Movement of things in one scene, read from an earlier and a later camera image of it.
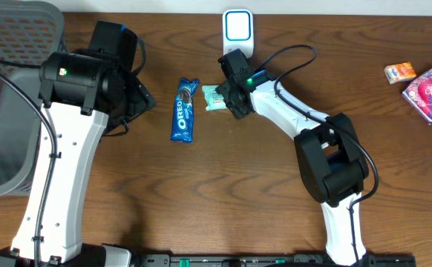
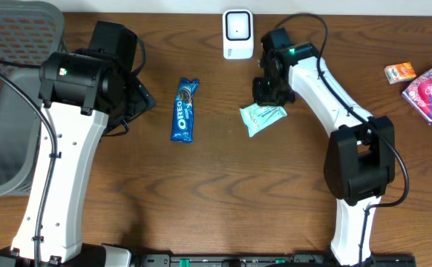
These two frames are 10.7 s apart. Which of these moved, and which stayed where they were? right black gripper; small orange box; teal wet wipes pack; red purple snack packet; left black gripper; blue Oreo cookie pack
Moved: teal wet wipes pack; right black gripper
Stayed: left black gripper; red purple snack packet; small orange box; blue Oreo cookie pack
